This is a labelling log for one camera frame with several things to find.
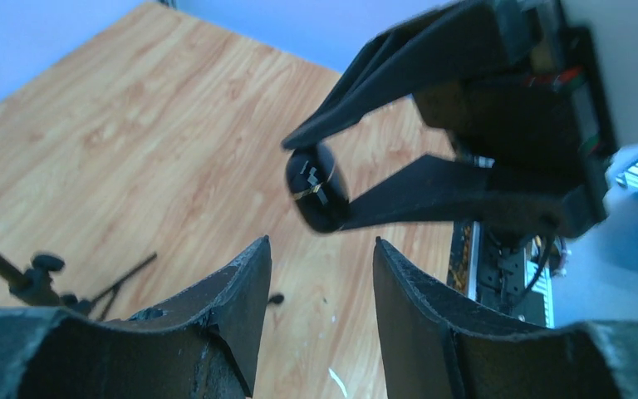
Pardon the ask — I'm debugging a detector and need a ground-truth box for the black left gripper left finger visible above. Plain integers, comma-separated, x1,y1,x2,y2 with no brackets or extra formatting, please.
0,236,272,398

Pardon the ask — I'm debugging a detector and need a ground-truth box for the black tripod mic stand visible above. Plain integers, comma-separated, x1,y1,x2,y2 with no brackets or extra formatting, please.
0,252,157,321

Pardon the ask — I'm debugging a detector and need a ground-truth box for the black earbud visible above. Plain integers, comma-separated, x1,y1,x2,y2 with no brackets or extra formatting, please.
267,293,285,305

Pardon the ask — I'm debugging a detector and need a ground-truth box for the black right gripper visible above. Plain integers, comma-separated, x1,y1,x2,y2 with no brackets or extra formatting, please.
282,1,618,238

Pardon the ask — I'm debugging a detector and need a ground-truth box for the black earbud charging case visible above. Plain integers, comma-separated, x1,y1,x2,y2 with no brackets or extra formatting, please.
285,143,351,234

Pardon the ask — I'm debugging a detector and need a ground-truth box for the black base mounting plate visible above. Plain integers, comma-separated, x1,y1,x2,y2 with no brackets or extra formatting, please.
447,222,555,328

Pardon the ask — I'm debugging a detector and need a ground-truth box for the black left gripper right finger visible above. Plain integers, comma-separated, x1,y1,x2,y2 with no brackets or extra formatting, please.
373,239,638,398

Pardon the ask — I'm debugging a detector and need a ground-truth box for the white plastic scrap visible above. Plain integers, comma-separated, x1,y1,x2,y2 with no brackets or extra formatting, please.
327,367,348,398

